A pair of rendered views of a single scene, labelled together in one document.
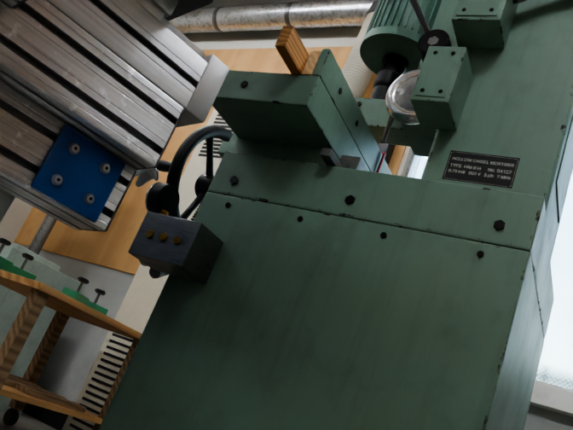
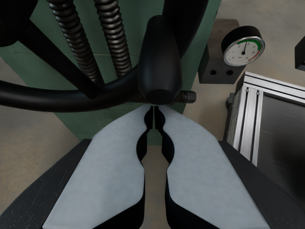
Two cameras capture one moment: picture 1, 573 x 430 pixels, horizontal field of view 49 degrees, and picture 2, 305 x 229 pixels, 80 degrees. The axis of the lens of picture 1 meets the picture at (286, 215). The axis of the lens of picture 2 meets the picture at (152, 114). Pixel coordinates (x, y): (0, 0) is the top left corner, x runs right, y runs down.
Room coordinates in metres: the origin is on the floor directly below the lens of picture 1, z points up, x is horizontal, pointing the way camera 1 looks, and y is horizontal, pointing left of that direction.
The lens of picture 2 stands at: (1.35, 0.35, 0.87)
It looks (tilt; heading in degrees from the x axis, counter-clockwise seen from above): 62 degrees down; 237
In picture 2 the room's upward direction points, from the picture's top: 2 degrees clockwise
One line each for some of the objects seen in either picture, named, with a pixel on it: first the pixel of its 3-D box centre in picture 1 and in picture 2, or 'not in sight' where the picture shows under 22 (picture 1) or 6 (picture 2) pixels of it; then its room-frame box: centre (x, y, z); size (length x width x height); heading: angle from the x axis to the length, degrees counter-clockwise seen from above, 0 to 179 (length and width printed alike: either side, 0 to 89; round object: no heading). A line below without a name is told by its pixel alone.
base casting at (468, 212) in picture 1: (387, 246); not in sight; (1.14, -0.21, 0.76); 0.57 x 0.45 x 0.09; 59
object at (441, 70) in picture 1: (442, 87); not in sight; (0.97, -0.18, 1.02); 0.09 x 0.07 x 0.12; 149
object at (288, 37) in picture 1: (344, 142); not in sight; (1.13, -0.05, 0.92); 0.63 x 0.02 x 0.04; 149
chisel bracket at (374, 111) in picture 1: (381, 124); not in sight; (1.19, -0.12, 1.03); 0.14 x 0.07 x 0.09; 59
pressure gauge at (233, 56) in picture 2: (162, 205); (238, 49); (1.09, 0.22, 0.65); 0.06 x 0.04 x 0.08; 149
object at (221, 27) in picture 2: (175, 246); (219, 52); (1.05, 0.16, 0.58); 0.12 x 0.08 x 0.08; 59
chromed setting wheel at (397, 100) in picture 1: (417, 95); not in sight; (1.03, -0.15, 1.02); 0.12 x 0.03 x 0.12; 59
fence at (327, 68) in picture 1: (370, 156); not in sight; (1.15, -0.11, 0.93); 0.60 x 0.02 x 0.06; 149
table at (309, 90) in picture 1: (298, 171); not in sight; (1.23, 0.01, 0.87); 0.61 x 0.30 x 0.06; 149
